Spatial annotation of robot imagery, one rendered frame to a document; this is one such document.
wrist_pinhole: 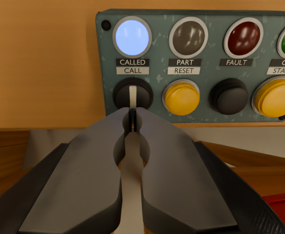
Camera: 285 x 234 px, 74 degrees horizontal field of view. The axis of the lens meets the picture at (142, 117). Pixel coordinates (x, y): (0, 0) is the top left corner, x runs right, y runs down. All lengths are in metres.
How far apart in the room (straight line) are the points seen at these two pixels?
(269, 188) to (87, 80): 0.28
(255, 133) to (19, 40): 1.20
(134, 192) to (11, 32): 1.01
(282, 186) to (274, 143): 0.99
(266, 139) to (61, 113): 1.22
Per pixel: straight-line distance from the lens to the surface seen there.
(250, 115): 0.17
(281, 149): 1.36
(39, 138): 1.19
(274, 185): 0.34
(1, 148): 1.05
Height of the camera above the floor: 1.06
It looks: 86 degrees down
